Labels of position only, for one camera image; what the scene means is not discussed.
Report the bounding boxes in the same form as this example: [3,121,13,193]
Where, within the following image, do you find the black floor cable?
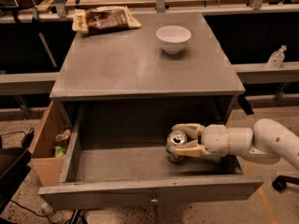
[0,127,36,147]

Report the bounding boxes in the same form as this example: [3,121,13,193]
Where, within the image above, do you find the green snack item in box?
[54,146,67,158]

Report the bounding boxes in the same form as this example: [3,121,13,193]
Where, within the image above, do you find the cardboard box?
[29,102,72,187]

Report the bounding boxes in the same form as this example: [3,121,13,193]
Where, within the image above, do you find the white ceramic bowl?
[156,25,192,54]

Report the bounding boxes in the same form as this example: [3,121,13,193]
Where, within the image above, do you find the open grey top drawer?
[39,104,263,209]

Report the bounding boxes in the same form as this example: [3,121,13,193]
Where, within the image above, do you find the black bin at left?
[0,147,31,214]

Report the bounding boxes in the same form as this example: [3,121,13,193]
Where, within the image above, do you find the brown yellow chip bag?
[72,6,141,34]

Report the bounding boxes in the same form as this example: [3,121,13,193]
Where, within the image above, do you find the clear sanitizer bottle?
[267,45,287,68]

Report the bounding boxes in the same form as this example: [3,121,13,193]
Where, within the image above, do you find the black chair caster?
[272,175,299,192]

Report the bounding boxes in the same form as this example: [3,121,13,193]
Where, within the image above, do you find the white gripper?
[170,123,229,158]

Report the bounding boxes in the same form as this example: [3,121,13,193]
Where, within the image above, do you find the clear plastic bottle on floor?
[40,203,63,224]

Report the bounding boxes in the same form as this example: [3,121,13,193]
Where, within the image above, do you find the metal drawer knob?
[149,193,159,205]

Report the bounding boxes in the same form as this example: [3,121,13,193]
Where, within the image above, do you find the grey cabinet counter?
[50,12,245,103]

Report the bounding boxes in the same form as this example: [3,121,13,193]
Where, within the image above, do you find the green white 7up can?
[165,131,187,163]

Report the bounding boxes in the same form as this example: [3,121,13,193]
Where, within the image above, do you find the orange snack item in box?
[55,129,72,143]

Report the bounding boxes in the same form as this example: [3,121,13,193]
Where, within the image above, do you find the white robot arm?
[165,119,299,169]

